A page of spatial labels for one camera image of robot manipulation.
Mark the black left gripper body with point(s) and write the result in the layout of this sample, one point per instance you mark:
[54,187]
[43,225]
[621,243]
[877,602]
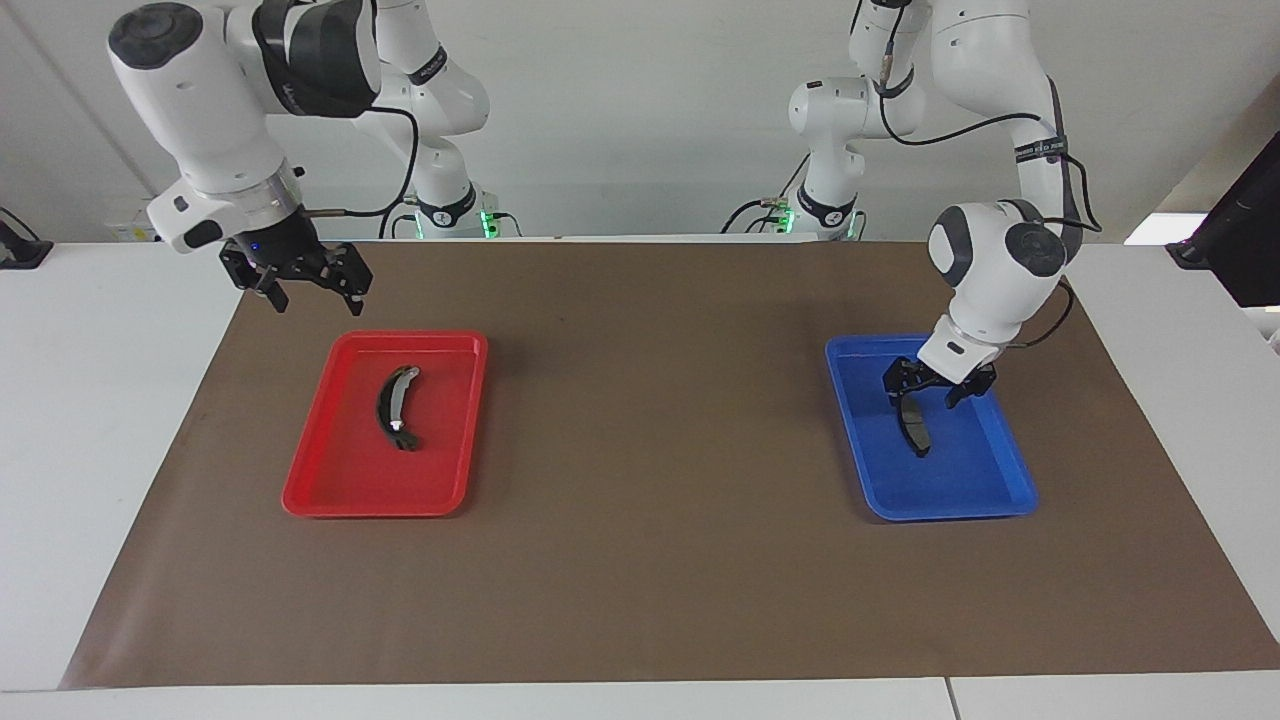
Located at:
[935,375]

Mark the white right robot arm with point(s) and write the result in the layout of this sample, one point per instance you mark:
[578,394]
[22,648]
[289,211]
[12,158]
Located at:
[200,100]

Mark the red plastic tray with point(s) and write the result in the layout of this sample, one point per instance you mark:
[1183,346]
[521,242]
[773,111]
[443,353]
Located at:
[340,470]

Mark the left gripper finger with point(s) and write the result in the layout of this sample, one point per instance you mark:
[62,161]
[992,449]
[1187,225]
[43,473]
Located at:
[897,392]
[968,392]

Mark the curved brake shoe silver lever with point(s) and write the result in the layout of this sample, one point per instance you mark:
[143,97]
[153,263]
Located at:
[385,405]

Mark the white socket box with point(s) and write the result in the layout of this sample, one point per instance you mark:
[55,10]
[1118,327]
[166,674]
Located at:
[130,232]

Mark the blue plastic tray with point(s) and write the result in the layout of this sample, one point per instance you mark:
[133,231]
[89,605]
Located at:
[960,480]

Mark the brown table mat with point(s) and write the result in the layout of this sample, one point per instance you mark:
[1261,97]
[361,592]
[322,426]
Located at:
[650,550]

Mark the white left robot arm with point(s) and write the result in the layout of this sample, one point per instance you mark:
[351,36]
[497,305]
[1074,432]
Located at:
[990,260]

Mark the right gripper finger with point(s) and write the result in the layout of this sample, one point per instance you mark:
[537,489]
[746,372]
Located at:
[250,275]
[350,275]

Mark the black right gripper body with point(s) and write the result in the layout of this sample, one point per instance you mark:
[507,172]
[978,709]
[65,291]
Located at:
[285,250]

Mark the black monitor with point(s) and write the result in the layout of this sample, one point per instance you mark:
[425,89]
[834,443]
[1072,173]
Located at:
[1250,240]

